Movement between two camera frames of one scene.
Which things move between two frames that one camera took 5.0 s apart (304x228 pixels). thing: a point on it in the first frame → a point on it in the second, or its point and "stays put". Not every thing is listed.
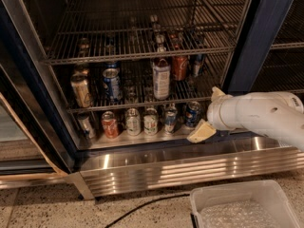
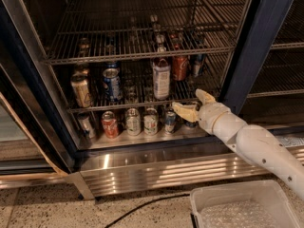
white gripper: x=216 y=114 → x=210 y=115
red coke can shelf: x=180 y=67 stays put
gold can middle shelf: x=81 y=89 stays put
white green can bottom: x=151 y=122 stays put
